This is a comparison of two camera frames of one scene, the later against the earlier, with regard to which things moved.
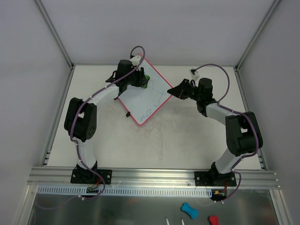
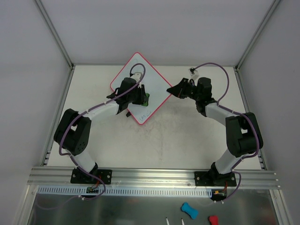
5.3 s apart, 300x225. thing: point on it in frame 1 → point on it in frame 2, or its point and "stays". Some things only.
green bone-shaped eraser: x=147 y=78 → x=146 y=100
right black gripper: x=187 y=88 stays
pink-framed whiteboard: x=139 y=102 stays
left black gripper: x=138 y=78 → x=142 y=95
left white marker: x=168 y=222 stays
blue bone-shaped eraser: x=193 y=213 stays
